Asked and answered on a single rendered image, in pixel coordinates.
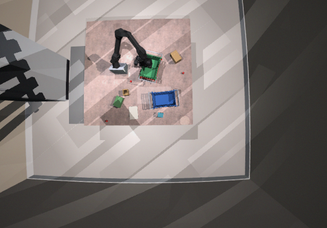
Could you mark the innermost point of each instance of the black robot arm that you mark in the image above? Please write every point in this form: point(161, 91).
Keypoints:
point(142, 55)

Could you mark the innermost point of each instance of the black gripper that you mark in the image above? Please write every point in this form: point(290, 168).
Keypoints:
point(142, 64)

